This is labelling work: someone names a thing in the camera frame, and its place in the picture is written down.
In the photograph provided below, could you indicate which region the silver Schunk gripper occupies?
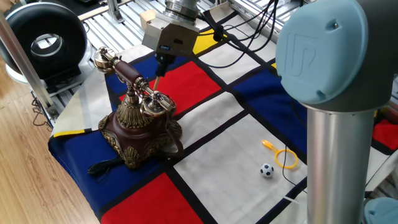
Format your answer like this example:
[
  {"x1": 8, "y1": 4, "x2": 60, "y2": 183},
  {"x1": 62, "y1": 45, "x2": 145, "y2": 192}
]
[{"x1": 141, "y1": 17, "x2": 200, "y2": 78}]

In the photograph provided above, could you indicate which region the antique brown brass phone base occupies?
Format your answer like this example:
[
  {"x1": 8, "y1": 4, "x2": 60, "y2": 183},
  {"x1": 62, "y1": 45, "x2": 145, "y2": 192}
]
[{"x1": 98, "y1": 101, "x2": 184, "y2": 170}]

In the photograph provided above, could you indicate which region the white gripper adapter plate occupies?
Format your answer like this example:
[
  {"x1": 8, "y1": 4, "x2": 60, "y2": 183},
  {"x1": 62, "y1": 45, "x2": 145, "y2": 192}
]
[{"x1": 148, "y1": 12, "x2": 200, "y2": 32}]

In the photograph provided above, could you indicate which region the wooden cube block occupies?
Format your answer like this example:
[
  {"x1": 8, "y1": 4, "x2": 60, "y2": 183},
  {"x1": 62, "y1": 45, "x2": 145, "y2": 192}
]
[{"x1": 139, "y1": 9, "x2": 157, "y2": 30}]

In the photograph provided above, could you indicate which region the silver force torque sensor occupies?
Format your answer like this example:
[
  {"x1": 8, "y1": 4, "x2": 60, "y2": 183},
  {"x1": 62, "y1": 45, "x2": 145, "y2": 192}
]
[{"x1": 163, "y1": 0, "x2": 201, "y2": 23}]

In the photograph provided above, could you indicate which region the colour block patterned tablecloth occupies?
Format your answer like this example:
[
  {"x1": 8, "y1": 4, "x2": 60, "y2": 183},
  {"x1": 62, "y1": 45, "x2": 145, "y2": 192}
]
[{"x1": 48, "y1": 5, "x2": 398, "y2": 224}]

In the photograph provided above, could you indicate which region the small toy soccer ball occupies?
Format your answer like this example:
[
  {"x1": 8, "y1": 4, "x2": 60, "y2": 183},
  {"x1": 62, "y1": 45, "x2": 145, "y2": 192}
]
[{"x1": 259, "y1": 162, "x2": 275, "y2": 179}]

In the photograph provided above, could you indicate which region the black round fan white base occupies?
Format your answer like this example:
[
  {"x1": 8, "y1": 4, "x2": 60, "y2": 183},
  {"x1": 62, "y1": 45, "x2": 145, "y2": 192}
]
[{"x1": 0, "y1": 1, "x2": 94, "y2": 86}]

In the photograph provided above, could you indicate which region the black wrist cable bundle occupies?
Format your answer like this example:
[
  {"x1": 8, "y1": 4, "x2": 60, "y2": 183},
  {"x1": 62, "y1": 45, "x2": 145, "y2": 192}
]
[{"x1": 197, "y1": 0, "x2": 280, "y2": 69}]

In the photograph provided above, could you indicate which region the black phone line cable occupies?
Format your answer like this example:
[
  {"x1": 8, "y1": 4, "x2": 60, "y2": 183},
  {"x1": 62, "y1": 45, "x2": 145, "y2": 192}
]
[{"x1": 86, "y1": 156, "x2": 125, "y2": 175}]

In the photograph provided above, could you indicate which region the yellow toy magnifier ring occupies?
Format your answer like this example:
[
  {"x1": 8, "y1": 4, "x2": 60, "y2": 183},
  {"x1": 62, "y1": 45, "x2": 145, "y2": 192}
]
[{"x1": 261, "y1": 139, "x2": 299, "y2": 170}]

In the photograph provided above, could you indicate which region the aluminium frame post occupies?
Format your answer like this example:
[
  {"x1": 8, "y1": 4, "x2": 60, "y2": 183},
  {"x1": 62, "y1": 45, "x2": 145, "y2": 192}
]
[{"x1": 0, "y1": 12, "x2": 60, "y2": 121}]

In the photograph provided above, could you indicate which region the thin black wire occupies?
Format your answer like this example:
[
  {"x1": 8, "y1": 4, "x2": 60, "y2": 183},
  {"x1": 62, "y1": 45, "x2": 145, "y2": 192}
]
[{"x1": 281, "y1": 118, "x2": 308, "y2": 195}]

